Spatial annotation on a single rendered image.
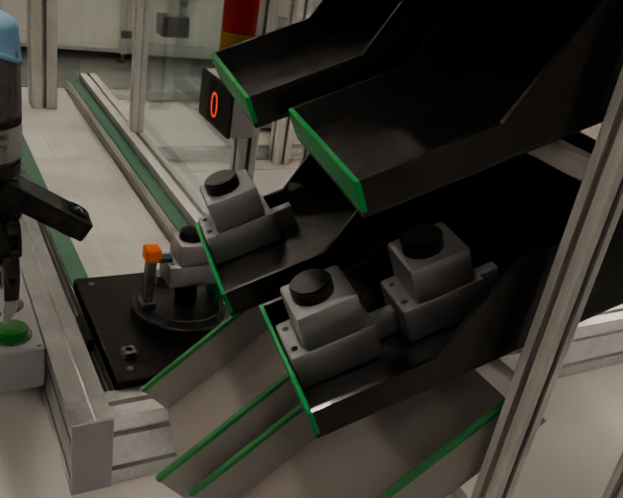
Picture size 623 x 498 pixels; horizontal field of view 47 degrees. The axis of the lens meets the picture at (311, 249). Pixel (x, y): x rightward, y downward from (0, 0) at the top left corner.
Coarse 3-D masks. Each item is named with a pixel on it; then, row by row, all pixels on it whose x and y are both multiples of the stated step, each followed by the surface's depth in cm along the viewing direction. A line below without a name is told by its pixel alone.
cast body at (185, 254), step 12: (192, 228) 92; (180, 240) 91; (192, 240) 91; (168, 252) 94; (180, 252) 90; (192, 252) 91; (204, 252) 92; (168, 264) 91; (180, 264) 91; (192, 264) 92; (204, 264) 93; (168, 276) 91; (180, 276) 92; (192, 276) 92; (204, 276) 93
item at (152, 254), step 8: (144, 248) 90; (152, 248) 90; (144, 256) 90; (152, 256) 90; (160, 256) 90; (168, 256) 92; (144, 264) 92; (152, 264) 91; (144, 272) 92; (152, 272) 91; (144, 280) 92; (152, 280) 92; (144, 288) 92; (152, 288) 92; (144, 296) 92; (152, 296) 93
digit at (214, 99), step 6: (210, 84) 106; (216, 84) 104; (210, 90) 107; (216, 90) 105; (210, 96) 107; (216, 96) 105; (210, 102) 107; (216, 102) 105; (210, 108) 107; (216, 108) 105; (210, 114) 107; (216, 114) 105; (210, 120) 108; (216, 120) 106
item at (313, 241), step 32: (288, 192) 69; (320, 192) 70; (320, 224) 66; (352, 224) 58; (384, 224) 59; (256, 256) 64; (288, 256) 63; (320, 256) 58; (352, 256) 59; (224, 288) 62; (256, 288) 58
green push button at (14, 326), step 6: (0, 324) 88; (6, 324) 88; (12, 324) 89; (18, 324) 89; (24, 324) 89; (0, 330) 87; (6, 330) 87; (12, 330) 88; (18, 330) 88; (24, 330) 88; (0, 336) 86; (6, 336) 86; (12, 336) 87; (18, 336) 87; (24, 336) 88; (0, 342) 87; (6, 342) 87; (12, 342) 87; (18, 342) 87
